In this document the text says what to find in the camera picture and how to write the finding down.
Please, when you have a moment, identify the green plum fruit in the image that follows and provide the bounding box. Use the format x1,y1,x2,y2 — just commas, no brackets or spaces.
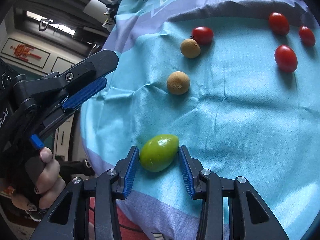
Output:
139,134,180,172

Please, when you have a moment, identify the red cherry tomato with stem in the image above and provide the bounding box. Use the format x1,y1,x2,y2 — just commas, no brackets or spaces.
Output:
191,27,214,45

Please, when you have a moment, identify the red tomato front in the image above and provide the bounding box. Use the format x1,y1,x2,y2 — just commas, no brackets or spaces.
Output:
274,45,298,73

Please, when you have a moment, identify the left hand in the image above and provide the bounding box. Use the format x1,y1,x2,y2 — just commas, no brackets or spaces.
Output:
11,147,66,211

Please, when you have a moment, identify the lower tan longan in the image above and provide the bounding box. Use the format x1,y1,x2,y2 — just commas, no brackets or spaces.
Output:
167,71,190,95

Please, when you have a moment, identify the tan longan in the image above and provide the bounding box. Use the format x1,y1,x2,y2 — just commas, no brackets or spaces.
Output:
180,38,201,59
167,71,190,95

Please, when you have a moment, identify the upper tan longan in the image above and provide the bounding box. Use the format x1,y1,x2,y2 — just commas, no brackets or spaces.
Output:
180,38,201,59

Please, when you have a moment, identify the striped blue tablecloth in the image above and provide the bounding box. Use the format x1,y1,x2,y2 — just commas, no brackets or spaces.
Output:
81,0,319,239

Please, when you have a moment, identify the red tomato back middle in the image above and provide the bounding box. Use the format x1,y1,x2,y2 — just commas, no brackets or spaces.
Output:
268,12,290,35

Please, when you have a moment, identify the red tomato back right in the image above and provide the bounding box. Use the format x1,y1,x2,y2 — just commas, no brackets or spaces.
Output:
298,26,316,47

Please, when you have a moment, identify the red wall decoration frame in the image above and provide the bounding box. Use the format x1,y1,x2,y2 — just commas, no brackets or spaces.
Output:
1,38,50,69

